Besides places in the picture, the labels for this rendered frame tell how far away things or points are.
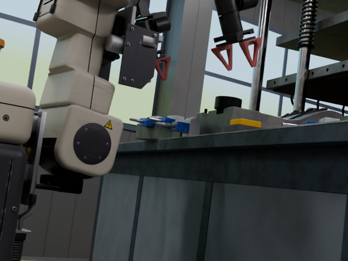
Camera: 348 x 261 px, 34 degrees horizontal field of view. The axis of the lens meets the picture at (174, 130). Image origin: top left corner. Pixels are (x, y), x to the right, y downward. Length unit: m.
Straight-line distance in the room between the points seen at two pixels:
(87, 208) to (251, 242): 3.25
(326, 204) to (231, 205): 0.40
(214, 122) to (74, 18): 0.53
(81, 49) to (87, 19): 0.08
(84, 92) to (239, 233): 0.52
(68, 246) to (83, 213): 0.28
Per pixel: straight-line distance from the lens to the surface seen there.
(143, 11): 1.87
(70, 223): 4.50
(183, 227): 1.76
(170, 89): 4.70
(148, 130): 1.98
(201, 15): 4.93
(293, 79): 2.92
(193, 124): 1.71
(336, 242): 1.11
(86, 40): 1.48
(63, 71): 1.49
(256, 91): 3.11
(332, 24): 2.80
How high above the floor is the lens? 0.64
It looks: 6 degrees up
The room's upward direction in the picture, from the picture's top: 7 degrees clockwise
